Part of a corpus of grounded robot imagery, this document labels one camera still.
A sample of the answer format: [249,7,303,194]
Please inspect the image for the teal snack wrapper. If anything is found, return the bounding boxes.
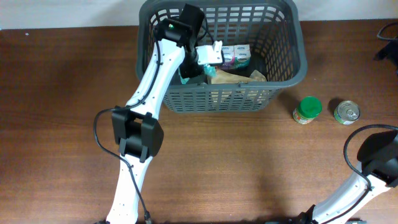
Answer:
[178,65,216,85]

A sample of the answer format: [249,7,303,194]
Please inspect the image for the small tin can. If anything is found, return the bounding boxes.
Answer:
[333,100,361,125]

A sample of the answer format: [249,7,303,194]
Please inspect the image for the grey plastic shopping basket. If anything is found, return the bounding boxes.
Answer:
[136,0,308,113]

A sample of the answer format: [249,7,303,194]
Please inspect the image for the brown paper pouch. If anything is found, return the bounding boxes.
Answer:
[208,68,267,103]

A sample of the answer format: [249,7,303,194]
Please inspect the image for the multipack of tissue packets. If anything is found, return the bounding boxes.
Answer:
[221,44,251,70]

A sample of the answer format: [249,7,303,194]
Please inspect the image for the green lid jar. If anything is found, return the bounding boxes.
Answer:
[293,96,322,124]

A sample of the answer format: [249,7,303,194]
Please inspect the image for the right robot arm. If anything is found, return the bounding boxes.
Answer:
[294,124,397,223]

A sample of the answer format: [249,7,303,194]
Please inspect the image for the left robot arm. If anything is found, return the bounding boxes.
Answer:
[105,4,205,224]

